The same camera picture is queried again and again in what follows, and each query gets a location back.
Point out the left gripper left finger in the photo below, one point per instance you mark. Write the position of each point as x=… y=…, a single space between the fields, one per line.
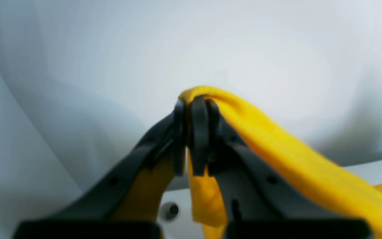
x=88 y=217

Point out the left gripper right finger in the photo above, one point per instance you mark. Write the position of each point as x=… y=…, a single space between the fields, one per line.
x=259 y=202

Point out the yellow Smile T-shirt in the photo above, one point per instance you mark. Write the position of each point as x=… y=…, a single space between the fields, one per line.
x=312 y=174

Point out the left table grommet hole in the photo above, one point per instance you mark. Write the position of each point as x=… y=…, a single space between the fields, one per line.
x=169 y=212

